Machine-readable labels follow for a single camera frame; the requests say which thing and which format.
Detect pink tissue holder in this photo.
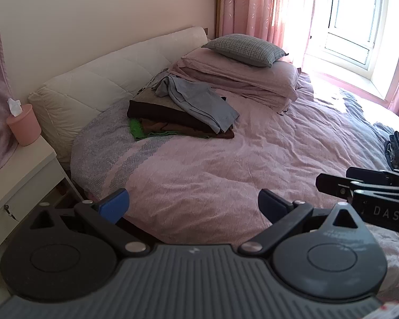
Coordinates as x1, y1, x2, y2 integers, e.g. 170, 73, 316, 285
6, 104, 42, 147

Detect pink pillow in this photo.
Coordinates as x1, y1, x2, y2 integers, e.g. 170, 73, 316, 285
180, 48, 302, 102
168, 62, 294, 114

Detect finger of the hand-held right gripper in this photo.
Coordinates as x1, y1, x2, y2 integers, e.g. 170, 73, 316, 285
346, 166, 399, 187
316, 173, 399, 204

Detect drawer keys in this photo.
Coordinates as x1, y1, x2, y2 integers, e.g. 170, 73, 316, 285
3, 205, 19, 223

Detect bed with pink bedspread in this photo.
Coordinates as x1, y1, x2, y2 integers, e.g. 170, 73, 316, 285
70, 70, 399, 273

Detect grey checked pillow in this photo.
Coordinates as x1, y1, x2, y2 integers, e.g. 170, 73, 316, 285
201, 34, 288, 68

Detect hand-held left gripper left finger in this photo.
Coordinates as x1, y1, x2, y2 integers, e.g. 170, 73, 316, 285
28, 188, 151, 257

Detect green cloth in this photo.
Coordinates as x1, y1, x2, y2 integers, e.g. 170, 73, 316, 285
130, 118, 213, 141

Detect white framed window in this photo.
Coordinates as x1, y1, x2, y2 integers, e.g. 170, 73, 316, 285
304, 0, 399, 98

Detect white padded headboard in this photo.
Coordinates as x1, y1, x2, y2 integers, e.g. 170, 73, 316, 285
28, 27, 208, 163

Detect dark brown garment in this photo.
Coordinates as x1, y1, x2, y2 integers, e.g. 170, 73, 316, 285
127, 99, 235, 138

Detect white nightstand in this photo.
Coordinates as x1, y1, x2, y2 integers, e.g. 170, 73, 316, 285
0, 133, 84, 270

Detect grey sweater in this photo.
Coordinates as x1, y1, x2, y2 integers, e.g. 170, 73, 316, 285
153, 76, 240, 134

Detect white tissue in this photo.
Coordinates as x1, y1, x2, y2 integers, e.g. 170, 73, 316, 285
7, 98, 23, 117

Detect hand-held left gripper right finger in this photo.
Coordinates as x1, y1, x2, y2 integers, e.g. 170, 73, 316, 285
238, 188, 365, 257

